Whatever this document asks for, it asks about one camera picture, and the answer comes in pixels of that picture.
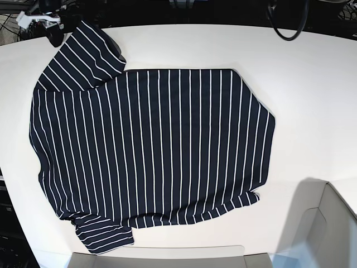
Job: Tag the grey plastic bin front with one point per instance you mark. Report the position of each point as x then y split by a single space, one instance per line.
222 256

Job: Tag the grey plastic bin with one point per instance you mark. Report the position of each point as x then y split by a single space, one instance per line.
320 228
222 256

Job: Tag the grey plastic bin right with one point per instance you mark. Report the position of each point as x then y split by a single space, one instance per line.
320 228

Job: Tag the navy white striped T-shirt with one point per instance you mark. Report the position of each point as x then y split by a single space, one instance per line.
122 149

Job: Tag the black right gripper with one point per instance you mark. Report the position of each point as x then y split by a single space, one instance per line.
55 35

